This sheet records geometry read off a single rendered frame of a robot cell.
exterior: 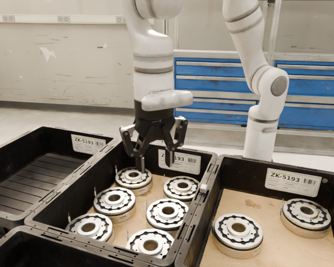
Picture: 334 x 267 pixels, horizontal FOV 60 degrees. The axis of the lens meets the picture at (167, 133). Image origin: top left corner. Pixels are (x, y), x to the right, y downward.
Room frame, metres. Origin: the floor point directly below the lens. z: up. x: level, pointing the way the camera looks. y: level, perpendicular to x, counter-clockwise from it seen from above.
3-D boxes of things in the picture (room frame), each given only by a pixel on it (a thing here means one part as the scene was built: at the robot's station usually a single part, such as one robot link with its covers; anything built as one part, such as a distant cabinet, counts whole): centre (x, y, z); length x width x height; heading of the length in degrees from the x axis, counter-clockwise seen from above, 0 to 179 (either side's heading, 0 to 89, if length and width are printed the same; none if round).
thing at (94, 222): (0.48, 0.17, 0.86); 0.05 x 0.05 x 0.01
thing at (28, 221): (0.56, 0.07, 0.92); 0.40 x 0.30 x 0.02; 160
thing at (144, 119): (0.52, 0.02, 1.10); 0.08 x 0.08 x 0.09
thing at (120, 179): (0.68, 0.09, 0.86); 0.10 x 0.10 x 0.01
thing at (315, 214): (0.53, -0.32, 0.86); 0.05 x 0.05 x 0.01
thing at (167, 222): (0.53, 0.00, 0.86); 0.10 x 0.10 x 0.01
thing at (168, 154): (0.53, 0.00, 1.01); 0.02 x 0.01 x 0.04; 25
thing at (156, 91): (0.50, 0.02, 1.17); 0.11 x 0.09 x 0.06; 25
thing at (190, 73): (2.37, -0.41, 0.60); 0.72 x 0.03 x 0.56; 80
